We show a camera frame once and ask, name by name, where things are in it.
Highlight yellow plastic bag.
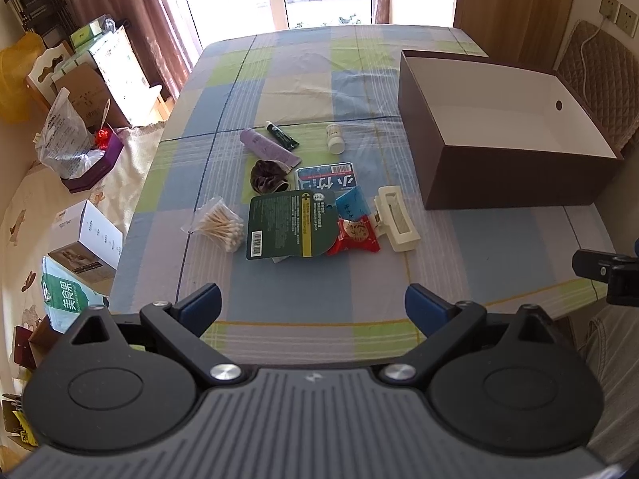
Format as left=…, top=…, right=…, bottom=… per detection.
left=0, top=32, right=46, bottom=123

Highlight black folding step ladder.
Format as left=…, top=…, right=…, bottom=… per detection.
left=3, top=0, right=76, bottom=48

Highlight brown cardboard box white inside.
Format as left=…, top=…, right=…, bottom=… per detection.
left=397, top=50, right=623, bottom=210

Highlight purple box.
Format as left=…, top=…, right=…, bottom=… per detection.
left=61, top=125, right=123, bottom=194

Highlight wall power sockets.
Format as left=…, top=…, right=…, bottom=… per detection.
left=599, top=0, right=638, bottom=38

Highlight brown quilted cushion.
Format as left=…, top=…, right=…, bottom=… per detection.
left=557, top=20, right=638, bottom=151

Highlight dark green small tube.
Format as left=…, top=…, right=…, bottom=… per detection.
left=266, top=121, right=299, bottom=151

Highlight brown hair scrunchie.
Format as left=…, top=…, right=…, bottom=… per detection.
left=249, top=160, right=290, bottom=196

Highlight pink curtain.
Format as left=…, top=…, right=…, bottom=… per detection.
left=70, top=0, right=200, bottom=99

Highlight dark green package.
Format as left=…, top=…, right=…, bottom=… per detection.
left=246, top=189, right=339, bottom=261

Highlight clear plastic bag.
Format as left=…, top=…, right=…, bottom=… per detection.
left=34, top=88, right=104, bottom=180

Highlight bag of cotton swabs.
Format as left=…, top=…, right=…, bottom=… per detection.
left=182, top=196, right=245, bottom=253

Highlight red ornament on stick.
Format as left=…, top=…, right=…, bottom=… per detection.
left=94, top=99, right=111, bottom=150

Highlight white paper bag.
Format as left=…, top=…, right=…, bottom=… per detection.
left=89, top=27, right=161, bottom=127

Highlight green white carton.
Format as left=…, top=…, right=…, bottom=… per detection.
left=41, top=256, right=109, bottom=334

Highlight wooden wardrobe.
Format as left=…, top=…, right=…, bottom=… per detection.
left=454, top=0, right=573, bottom=70

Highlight blue cream tube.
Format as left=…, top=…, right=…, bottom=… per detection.
left=336, top=186, right=371, bottom=222

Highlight cream hair claw clip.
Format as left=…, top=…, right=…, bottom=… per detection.
left=373, top=186, right=420, bottom=253

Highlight red snack packet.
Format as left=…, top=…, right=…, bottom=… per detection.
left=327, top=215, right=380, bottom=255

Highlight small white pill bottle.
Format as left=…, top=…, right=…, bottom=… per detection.
left=326, top=123, right=345, bottom=154

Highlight white product box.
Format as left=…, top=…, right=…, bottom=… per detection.
left=48, top=200, right=123, bottom=283

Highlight purple tube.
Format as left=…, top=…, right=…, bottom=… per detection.
left=239, top=129, right=302, bottom=172

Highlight blue white tissue pack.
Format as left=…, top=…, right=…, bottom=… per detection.
left=295, top=162, right=357, bottom=195

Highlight green gift box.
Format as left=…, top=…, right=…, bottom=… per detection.
left=70, top=14, right=116, bottom=51

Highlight checkered tablecloth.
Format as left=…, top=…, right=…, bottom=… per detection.
left=111, top=25, right=612, bottom=363

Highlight white power cable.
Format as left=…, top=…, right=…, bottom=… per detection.
left=578, top=15, right=611, bottom=73

